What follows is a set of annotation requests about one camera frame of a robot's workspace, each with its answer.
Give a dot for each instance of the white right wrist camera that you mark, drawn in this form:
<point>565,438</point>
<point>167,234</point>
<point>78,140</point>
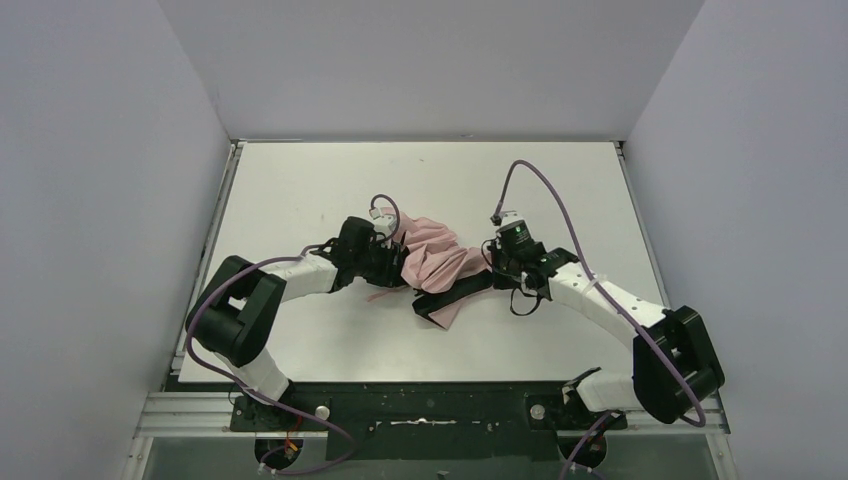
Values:
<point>504,218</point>

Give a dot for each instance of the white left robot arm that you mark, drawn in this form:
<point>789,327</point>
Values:
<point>235,313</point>

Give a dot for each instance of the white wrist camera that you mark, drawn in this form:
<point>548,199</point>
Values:
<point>504,218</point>
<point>385,221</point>

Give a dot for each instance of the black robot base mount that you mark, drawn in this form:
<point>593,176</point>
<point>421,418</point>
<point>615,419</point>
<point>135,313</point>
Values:
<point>426,421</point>

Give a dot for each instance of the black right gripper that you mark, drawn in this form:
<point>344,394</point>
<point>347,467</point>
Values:
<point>501,266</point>

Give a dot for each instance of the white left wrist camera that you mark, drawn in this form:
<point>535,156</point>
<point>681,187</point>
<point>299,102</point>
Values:
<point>385,221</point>

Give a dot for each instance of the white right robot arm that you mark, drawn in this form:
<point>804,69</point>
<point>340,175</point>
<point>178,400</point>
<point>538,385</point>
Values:
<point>674,364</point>

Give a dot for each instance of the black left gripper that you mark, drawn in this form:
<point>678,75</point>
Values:
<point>392,263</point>

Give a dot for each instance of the pink folding umbrella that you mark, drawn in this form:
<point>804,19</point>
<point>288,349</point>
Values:
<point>442,271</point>

